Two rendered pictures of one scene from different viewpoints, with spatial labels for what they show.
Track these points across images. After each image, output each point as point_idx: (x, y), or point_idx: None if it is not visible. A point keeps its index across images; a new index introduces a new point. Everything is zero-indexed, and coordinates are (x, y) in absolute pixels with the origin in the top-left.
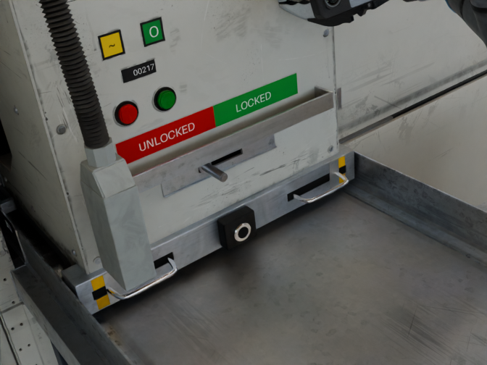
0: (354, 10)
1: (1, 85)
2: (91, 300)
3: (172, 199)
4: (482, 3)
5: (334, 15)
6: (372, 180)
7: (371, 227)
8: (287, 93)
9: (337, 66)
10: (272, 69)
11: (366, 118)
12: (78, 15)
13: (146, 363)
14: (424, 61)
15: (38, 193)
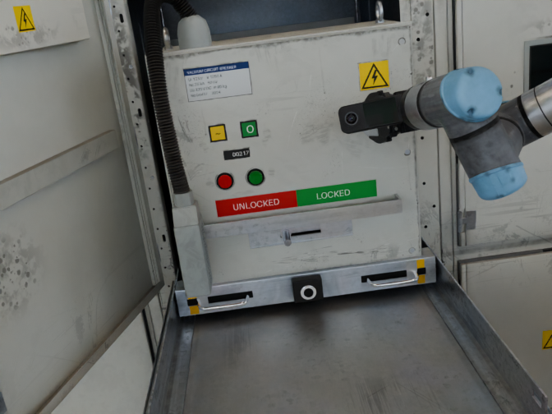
0: (387, 132)
1: None
2: (186, 305)
3: (257, 251)
4: (447, 134)
5: (351, 131)
6: (444, 286)
7: (418, 320)
8: (365, 194)
9: (471, 190)
10: (352, 172)
11: (510, 245)
12: (195, 111)
13: (192, 355)
14: None
15: None
